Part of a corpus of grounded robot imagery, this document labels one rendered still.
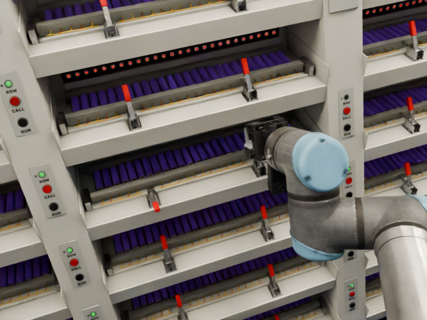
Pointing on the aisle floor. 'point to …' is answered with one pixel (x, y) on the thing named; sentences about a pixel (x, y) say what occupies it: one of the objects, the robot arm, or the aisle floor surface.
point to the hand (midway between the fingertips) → (253, 145)
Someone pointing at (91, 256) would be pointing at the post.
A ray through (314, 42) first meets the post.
